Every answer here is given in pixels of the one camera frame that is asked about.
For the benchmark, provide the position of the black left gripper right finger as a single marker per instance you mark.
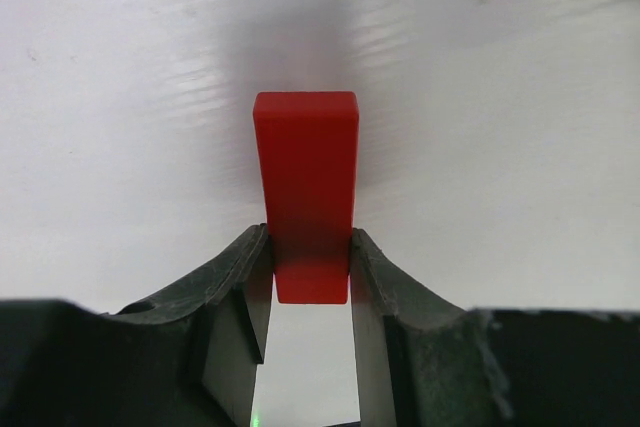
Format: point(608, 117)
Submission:
point(423, 361)

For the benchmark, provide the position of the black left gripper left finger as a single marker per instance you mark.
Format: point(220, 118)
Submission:
point(187, 355)

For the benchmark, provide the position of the red rectangular block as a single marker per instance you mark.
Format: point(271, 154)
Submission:
point(307, 144)

